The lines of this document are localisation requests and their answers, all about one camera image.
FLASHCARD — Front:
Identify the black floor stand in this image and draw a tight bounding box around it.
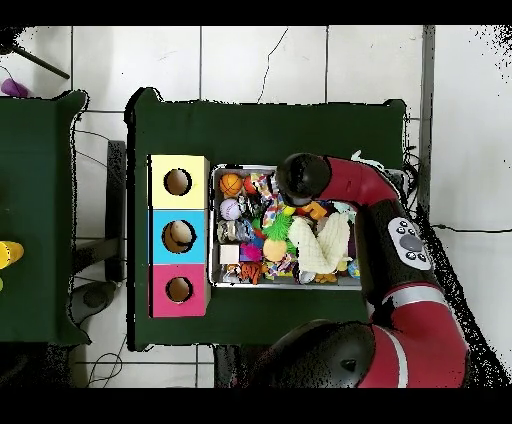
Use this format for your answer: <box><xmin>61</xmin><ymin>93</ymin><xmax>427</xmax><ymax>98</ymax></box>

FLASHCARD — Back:
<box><xmin>71</xmin><ymin>139</ymin><xmax>127</xmax><ymax>325</ymax></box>

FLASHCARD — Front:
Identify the cream waffle cloth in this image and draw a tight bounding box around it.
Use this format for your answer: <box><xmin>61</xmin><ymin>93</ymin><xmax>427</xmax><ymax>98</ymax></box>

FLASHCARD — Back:
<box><xmin>287</xmin><ymin>211</ymin><xmax>353</xmax><ymax>275</ymax></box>

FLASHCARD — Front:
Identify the white baseball toy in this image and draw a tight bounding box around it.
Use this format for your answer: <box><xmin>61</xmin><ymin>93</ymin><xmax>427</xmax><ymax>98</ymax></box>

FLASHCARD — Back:
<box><xmin>218</xmin><ymin>198</ymin><xmax>244</xmax><ymax>222</ymax></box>

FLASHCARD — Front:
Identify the tiger plush toy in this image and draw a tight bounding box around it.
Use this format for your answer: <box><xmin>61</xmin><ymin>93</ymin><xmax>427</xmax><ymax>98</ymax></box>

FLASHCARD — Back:
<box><xmin>238</xmin><ymin>261</ymin><xmax>264</xmax><ymax>286</ymax></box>

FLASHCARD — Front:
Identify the dark green table cloth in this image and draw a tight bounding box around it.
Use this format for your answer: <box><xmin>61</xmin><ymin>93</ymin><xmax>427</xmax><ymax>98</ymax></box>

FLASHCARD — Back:
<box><xmin>125</xmin><ymin>86</ymin><xmax>409</xmax><ymax>352</ymax></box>

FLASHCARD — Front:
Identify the peach foam ball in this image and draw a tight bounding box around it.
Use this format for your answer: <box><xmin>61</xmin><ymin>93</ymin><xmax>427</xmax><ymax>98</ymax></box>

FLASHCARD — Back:
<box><xmin>262</xmin><ymin>238</ymin><xmax>288</xmax><ymax>263</ymax></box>

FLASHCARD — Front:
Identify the green spiky ball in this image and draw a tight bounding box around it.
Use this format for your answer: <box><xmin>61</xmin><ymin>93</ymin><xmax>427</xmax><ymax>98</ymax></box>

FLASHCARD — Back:
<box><xmin>261</xmin><ymin>213</ymin><xmax>294</xmax><ymax>242</ymax></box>

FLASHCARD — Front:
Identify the clear mesh bin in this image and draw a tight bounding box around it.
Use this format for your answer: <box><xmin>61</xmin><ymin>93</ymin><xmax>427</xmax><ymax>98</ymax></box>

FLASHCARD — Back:
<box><xmin>209</xmin><ymin>163</ymin><xmax>409</xmax><ymax>290</ymax></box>

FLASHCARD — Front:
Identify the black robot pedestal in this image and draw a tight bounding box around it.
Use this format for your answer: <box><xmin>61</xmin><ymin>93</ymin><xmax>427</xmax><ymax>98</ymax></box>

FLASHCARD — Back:
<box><xmin>213</xmin><ymin>344</ymin><xmax>257</xmax><ymax>388</ymax></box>

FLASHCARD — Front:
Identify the yellow object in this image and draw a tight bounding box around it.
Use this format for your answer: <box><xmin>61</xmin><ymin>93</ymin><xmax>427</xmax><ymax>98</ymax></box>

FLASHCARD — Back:
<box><xmin>0</xmin><ymin>240</ymin><xmax>25</xmax><ymax>270</ymax></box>

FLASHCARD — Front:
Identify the polka dot paper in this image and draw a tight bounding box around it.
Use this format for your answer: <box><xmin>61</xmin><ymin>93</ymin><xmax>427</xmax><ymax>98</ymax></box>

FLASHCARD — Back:
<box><xmin>249</xmin><ymin>172</ymin><xmax>297</xmax><ymax>233</ymax></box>

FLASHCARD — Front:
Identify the orange basketball toy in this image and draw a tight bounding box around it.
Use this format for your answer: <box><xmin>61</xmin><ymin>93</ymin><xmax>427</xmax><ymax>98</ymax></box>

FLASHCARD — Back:
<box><xmin>218</xmin><ymin>172</ymin><xmax>244</xmax><ymax>198</ymax></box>

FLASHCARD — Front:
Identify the black floor cable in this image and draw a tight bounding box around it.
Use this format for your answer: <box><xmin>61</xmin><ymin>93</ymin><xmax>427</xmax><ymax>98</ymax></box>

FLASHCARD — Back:
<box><xmin>429</xmin><ymin>223</ymin><xmax>512</xmax><ymax>234</ymax></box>

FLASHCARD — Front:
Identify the purple object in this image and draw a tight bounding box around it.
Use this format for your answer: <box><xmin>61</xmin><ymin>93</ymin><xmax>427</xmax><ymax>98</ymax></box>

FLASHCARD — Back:
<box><xmin>0</xmin><ymin>78</ymin><xmax>31</xmax><ymax>98</ymax></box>

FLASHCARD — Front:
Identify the black tripod leg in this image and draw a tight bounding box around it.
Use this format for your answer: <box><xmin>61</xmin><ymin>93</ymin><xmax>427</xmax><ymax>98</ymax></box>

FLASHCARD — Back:
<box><xmin>0</xmin><ymin>26</ymin><xmax>71</xmax><ymax>80</ymax></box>

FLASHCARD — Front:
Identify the orange toy brick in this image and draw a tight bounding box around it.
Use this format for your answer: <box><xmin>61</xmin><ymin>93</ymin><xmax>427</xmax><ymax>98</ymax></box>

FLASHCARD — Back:
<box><xmin>299</xmin><ymin>200</ymin><xmax>328</xmax><ymax>221</ymax></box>

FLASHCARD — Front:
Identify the side table green cloth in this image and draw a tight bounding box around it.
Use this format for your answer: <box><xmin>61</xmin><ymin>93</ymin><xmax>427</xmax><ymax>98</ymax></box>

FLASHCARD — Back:
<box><xmin>0</xmin><ymin>90</ymin><xmax>91</xmax><ymax>347</ymax></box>

